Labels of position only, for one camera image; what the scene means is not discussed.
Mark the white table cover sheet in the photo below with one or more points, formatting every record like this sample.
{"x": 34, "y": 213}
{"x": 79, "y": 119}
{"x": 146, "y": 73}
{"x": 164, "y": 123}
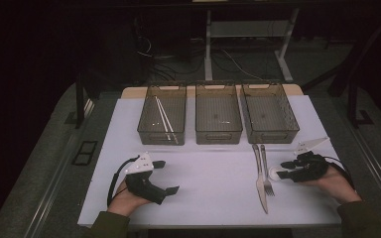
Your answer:
{"x": 211, "y": 191}

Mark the person's right hand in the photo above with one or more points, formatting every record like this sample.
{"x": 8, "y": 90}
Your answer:
{"x": 337, "y": 186}

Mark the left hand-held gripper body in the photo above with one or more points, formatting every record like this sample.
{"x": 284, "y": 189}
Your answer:
{"x": 144, "y": 188}

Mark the metal floor rail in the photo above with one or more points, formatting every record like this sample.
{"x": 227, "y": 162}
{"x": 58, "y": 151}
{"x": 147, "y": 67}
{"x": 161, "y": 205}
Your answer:
{"x": 47, "y": 201}
{"x": 377, "y": 168}

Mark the person's left hand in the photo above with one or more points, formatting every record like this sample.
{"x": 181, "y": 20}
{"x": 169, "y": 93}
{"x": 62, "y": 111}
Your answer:
{"x": 124, "y": 203}

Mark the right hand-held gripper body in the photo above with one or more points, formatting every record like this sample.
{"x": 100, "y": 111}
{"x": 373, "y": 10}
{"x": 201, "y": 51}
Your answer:
{"x": 311, "y": 168}

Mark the metal table knife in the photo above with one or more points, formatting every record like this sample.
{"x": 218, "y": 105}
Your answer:
{"x": 262, "y": 195}

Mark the smoky transparent plastic basket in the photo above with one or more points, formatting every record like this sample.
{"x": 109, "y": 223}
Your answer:
{"x": 268, "y": 112}
{"x": 218, "y": 112}
{"x": 172, "y": 109}

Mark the black metal stand post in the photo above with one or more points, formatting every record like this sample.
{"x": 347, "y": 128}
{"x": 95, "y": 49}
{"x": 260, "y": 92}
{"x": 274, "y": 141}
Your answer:
{"x": 352, "y": 105}
{"x": 79, "y": 102}

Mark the white metal desk frame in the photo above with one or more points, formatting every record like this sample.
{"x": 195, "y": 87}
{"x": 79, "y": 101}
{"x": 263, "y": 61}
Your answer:
{"x": 244, "y": 29}

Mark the metal fork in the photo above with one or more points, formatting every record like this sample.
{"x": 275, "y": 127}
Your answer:
{"x": 264, "y": 162}

